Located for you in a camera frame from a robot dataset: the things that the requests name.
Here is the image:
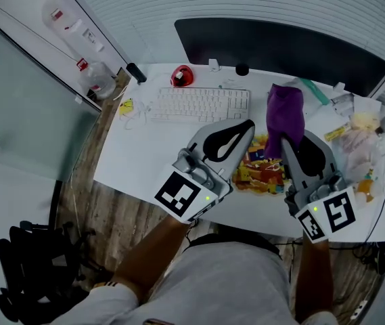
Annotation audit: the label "yellow snack wrapper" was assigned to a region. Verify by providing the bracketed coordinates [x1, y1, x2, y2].
[323, 123, 352, 142]

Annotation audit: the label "clear dispenser water bottle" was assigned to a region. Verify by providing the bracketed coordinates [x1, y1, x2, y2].
[41, 0, 78, 30]

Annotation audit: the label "white power strip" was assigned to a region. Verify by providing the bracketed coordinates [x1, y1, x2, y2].
[349, 299, 369, 321]

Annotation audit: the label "red round object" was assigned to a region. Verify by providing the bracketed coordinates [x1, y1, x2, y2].
[169, 64, 194, 88]

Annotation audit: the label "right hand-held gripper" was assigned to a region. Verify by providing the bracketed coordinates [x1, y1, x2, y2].
[280, 129, 357, 242]

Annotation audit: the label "dark grey partition screen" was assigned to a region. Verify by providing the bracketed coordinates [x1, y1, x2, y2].
[174, 18, 385, 98]

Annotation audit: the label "black cylinder speaker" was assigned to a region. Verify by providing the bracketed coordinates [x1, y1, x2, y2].
[125, 62, 148, 84]

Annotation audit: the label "orange drink bottle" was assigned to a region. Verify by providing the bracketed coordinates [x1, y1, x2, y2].
[356, 177, 376, 202]

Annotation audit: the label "thin white floor cable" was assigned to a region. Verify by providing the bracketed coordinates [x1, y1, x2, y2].
[69, 167, 81, 230]

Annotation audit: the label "person's grey shirt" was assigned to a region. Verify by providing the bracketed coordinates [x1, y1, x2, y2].
[51, 240, 338, 325]

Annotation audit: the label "thin black cable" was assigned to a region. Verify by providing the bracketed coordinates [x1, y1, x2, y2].
[185, 220, 200, 243]

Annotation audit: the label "white folded paper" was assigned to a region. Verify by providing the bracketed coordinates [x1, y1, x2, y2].
[353, 95, 382, 114]

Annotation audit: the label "white water dispenser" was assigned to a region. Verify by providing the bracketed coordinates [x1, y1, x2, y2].
[62, 18, 107, 64]

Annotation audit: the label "thin white desk cable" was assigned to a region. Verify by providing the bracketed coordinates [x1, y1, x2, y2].
[122, 100, 152, 131]

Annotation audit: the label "purple cloth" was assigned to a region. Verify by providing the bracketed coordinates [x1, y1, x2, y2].
[265, 83, 307, 158]

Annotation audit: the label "person's black shorts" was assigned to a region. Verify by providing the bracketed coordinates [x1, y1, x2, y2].
[183, 228, 283, 260]

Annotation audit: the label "person's left forearm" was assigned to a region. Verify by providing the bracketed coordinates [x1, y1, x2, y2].
[112, 213, 191, 304]

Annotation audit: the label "tangle of black cables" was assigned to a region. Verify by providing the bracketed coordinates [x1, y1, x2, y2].
[350, 240, 385, 276]

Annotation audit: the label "clear plastic food bag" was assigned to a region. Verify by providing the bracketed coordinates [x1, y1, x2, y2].
[342, 112, 382, 169]

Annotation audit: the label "black office chair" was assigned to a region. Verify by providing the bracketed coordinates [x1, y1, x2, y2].
[0, 220, 98, 323]

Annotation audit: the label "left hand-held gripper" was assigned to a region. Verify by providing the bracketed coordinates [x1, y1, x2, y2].
[154, 118, 256, 225]

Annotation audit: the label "small yellow note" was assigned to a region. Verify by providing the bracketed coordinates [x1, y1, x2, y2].
[119, 98, 135, 116]

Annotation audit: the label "clear water jug red cap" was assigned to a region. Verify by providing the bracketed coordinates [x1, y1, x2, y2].
[76, 58, 117, 100]

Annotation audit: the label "white keyboard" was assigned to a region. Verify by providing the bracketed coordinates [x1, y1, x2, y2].
[150, 87, 250, 124]

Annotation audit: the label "transparent document folder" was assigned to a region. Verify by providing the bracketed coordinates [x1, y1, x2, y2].
[288, 76, 332, 107]

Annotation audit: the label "frosted glass door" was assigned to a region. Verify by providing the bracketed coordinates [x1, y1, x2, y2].
[0, 5, 101, 182]

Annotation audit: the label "person's right forearm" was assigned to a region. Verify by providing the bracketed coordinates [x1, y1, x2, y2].
[294, 235, 335, 321]

